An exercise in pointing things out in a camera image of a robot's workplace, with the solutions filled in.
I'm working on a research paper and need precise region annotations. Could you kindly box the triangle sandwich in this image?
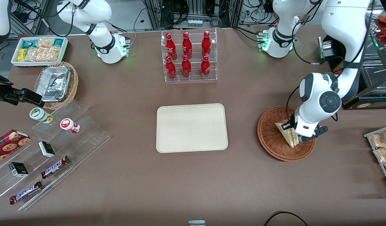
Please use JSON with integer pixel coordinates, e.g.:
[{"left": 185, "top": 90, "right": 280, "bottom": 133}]
[{"left": 274, "top": 120, "right": 299, "bottom": 148}]

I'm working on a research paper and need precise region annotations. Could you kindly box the round brown wicker basket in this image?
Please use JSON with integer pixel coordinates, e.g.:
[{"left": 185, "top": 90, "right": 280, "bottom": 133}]
[{"left": 257, "top": 106, "right": 316, "bottom": 162}]

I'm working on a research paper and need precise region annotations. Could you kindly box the tan wicker basket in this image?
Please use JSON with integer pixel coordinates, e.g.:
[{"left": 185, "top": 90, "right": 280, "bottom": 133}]
[{"left": 34, "top": 62, "right": 79, "bottom": 110}]

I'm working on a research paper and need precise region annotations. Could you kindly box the cream plastic tray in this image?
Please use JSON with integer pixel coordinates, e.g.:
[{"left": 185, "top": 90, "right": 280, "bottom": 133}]
[{"left": 156, "top": 103, "right": 229, "bottom": 153}]

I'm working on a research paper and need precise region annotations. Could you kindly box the green lid yogurt cup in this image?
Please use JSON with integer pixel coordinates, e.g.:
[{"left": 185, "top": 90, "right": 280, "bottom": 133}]
[{"left": 29, "top": 107, "right": 54, "bottom": 124}]

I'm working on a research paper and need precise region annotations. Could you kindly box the white snack bin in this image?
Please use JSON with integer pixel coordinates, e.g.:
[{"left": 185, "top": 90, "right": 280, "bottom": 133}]
[{"left": 11, "top": 36, "right": 69, "bottom": 68}]

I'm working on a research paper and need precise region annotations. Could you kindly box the aluminium foil container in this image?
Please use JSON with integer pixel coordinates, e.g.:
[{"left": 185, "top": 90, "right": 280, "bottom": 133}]
[{"left": 36, "top": 65, "right": 71, "bottom": 102}]

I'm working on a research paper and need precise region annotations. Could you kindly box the clear cracker bag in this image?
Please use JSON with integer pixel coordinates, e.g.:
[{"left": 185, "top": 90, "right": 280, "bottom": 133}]
[
  {"left": 36, "top": 38, "right": 56, "bottom": 48},
  {"left": 24, "top": 46, "right": 61, "bottom": 62}
]

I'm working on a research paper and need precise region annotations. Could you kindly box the red lid yogurt cup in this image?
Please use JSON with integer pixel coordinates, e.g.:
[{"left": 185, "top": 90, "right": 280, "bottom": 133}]
[{"left": 60, "top": 118, "right": 81, "bottom": 134}]

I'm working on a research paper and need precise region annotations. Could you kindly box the red cookie box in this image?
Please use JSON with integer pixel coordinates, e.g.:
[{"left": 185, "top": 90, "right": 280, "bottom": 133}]
[{"left": 0, "top": 129, "right": 31, "bottom": 167}]

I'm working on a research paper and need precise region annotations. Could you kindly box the small black box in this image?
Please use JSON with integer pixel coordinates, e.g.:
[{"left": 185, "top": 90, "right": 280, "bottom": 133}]
[
  {"left": 38, "top": 141, "right": 56, "bottom": 158},
  {"left": 8, "top": 162, "right": 29, "bottom": 178}
]

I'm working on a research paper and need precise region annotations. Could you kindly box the clear bag of snacks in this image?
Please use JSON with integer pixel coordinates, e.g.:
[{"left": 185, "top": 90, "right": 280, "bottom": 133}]
[
  {"left": 373, "top": 147, "right": 386, "bottom": 164},
  {"left": 370, "top": 130, "right": 386, "bottom": 148}
]

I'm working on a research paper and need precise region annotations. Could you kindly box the clear acrylic stepped stand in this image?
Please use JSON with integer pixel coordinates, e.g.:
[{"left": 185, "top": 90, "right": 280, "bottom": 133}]
[{"left": 0, "top": 100, "right": 111, "bottom": 211}]

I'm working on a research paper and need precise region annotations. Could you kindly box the snickers chocolate bar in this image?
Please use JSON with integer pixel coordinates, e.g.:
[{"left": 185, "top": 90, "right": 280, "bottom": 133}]
[
  {"left": 9, "top": 180, "right": 43, "bottom": 205},
  {"left": 41, "top": 156, "right": 71, "bottom": 179}
]

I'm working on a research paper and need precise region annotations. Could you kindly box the red cola bottle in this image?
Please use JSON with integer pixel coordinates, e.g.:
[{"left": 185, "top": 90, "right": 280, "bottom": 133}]
[
  {"left": 201, "top": 55, "right": 211, "bottom": 79},
  {"left": 182, "top": 31, "right": 193, "bottom": 59},
  {"left": 202, "top": 30, "right": 212, "bottom": 58},
  {"left": 166, "top": 33, "right": 177, "bottom": 61},
  {"left": 166, "top": 56, "right": 177, "bottom": 80},
  {"left": 182, "top": 55, "right": 192, "bottom": 78}
]

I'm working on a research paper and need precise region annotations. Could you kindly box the clear acrylic bottle rack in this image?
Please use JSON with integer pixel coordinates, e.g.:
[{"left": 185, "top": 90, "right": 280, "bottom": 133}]
[{"left": 161, "top": 28, "right": 218, "bottom": 83}]

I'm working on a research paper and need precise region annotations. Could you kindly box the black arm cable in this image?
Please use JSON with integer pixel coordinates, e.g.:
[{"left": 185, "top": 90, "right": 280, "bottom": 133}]
[{"left": 285, "top": 85, "right": 303, "bottom": 124}]

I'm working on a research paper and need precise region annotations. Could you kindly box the metal wire snack rack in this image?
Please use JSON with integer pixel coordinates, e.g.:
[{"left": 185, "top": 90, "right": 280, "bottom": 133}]
[{"left": 363, "top": 125, "right": 386, "bottom": 192}]

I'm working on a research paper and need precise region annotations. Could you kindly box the black table cable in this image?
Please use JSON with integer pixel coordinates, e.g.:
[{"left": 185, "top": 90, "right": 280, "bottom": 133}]
[{"left": 264, "top": 211, "right": 309, "bottom": 226}]

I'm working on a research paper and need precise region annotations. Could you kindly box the metal frame equipment rack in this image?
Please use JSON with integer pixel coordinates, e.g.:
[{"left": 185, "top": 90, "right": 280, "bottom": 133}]
[{"left": 143, "top": 0, "right": 243, "bottom": 29}]

